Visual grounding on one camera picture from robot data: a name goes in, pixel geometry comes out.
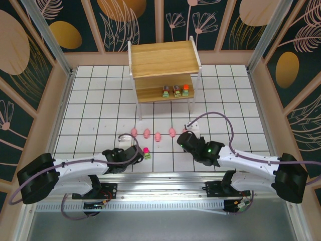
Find wooden shelf white frame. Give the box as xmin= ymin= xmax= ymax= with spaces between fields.
xmin=127 ymin=35 xmax=203 ymax=121

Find black control board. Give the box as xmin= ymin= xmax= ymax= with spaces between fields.
xmin=82 ymin=200 xmax=107 ymax=216
xmin=224 ymin=198 xmax=254 ymax=216

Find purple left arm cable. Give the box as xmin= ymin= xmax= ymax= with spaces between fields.
xmin=9 ymin=135 xmax=141 ymax=221

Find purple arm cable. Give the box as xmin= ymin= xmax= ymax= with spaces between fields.
xmin=9 ymin=135 xmax=141 ymax=221
xmin=187 ymin=111 xmax=321 ymax=188

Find aluminium frame post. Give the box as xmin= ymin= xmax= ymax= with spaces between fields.
xmin=247 ymin=0 xmax=294 ymax=73
xmin=20 ymin=0 xmax=75 ymax=77

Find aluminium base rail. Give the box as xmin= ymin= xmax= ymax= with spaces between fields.
xmin=25 ymin=172 xmax=301 ymax=201

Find white slotted cable duct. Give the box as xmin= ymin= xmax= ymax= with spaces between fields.
xmin=36 ymin=199 xmax=228 ymax=214

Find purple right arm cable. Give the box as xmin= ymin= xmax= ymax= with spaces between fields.
xmin=187 ymin=111 xmax=321 ymax=188

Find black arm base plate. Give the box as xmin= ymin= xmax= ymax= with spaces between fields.
xmin=72 ymin=183 xmax=118 ymax=200
xmin=205 ymin=181 xmax=251 ymax=198

